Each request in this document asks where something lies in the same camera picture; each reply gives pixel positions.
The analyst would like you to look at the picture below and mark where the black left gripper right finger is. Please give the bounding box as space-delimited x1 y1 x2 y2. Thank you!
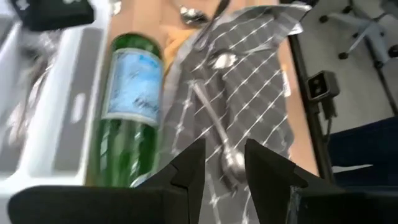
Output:
245 139 398 224

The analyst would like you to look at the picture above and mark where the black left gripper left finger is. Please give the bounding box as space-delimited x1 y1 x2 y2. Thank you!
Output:
7 138 206 224

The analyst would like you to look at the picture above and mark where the silver spoon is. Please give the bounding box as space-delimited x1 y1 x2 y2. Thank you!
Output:
179 4 211 26
206 42 277 71
189 79 248 190

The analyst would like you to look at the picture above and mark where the grey checked dish towel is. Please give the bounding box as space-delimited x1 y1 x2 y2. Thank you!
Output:
158 2 312 224

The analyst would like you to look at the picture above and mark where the person's leg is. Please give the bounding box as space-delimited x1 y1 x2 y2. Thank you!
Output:
328 115 398 194

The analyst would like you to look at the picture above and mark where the white cutlery tray organizer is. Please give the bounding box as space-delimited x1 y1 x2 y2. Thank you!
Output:
0 0 111 215

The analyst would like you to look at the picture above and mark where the green glass bottle blue label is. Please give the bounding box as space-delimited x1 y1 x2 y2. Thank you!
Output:
85 32 165 189

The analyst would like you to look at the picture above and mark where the silver knife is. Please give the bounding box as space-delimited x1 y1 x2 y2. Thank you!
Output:
192 0 233 52

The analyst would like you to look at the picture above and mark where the grey office chair base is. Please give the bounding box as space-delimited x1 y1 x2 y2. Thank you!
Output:
318 0 398 71

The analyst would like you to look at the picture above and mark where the black aluminium table frame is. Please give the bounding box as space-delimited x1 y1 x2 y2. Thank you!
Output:
279 0 336 186

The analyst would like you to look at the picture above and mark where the black camera cable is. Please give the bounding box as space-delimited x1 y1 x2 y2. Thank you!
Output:
322 99 338 147

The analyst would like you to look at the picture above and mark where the small black camera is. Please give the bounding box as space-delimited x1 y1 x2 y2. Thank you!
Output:
306 70 341 102

